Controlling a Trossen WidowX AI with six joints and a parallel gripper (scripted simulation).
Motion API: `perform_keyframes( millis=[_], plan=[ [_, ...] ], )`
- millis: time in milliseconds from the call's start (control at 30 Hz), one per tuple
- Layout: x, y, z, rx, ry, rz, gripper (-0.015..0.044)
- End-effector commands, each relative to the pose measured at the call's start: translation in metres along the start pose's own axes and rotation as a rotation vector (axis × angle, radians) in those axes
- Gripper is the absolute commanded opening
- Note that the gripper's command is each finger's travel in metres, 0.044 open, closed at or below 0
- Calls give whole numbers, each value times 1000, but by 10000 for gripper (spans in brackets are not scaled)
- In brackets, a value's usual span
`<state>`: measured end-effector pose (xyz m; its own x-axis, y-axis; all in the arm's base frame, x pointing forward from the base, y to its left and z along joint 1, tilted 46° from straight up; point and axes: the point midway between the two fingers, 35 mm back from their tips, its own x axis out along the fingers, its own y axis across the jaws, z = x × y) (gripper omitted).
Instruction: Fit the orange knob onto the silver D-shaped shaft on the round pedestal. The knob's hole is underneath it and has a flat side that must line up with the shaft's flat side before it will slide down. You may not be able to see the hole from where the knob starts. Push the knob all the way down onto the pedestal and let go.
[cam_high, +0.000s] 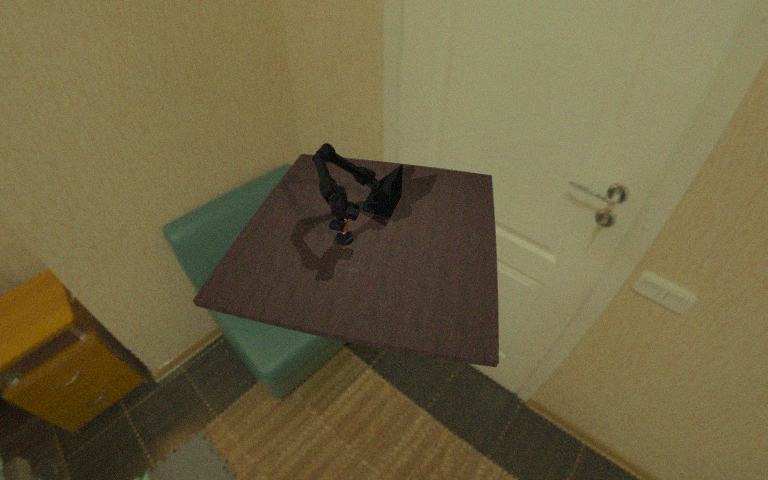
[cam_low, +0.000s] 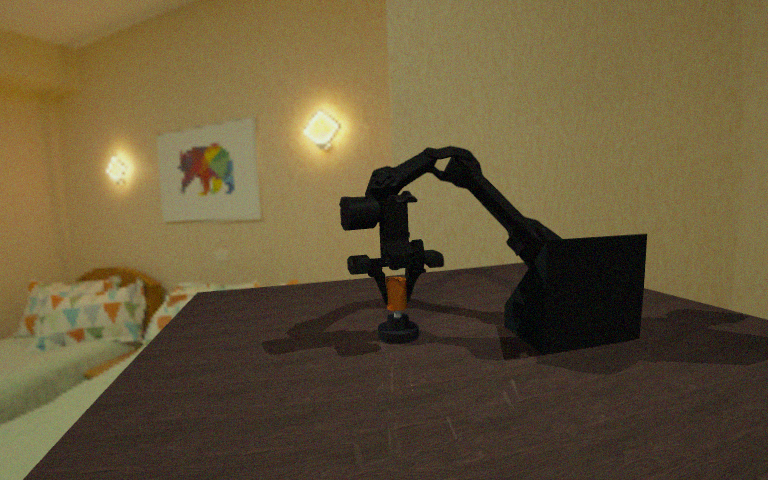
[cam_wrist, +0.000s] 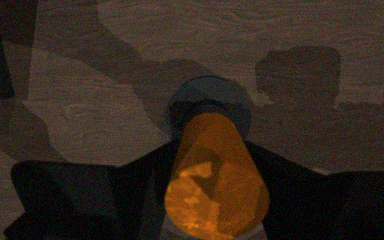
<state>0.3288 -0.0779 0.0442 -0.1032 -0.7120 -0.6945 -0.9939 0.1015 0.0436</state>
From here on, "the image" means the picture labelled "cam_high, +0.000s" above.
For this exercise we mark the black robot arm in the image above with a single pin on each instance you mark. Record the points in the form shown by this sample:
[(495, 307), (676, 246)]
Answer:
[(328, 185)]

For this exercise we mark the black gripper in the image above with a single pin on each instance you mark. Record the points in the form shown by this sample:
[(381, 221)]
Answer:
[(339, 223)]

